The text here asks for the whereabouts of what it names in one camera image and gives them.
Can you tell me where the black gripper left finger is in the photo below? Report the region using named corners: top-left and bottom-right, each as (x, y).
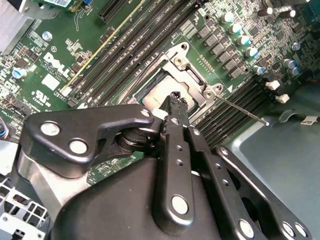
top-left (21, 91), bottom-right (196, 230)

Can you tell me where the silver green CPU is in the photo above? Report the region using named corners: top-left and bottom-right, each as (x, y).
top-left (141, 76), bottom-right (197, 115)

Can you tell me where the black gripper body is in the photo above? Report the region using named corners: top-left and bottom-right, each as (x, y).
top-left (51, 156), bottom-right (232, 240)

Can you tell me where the metal socket cover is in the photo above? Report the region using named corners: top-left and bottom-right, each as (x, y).
top-left (136, 56), bottom-right (213, 118)

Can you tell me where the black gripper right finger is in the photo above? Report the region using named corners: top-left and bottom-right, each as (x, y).
top-left (179, 96), bottom-right (314, 240)

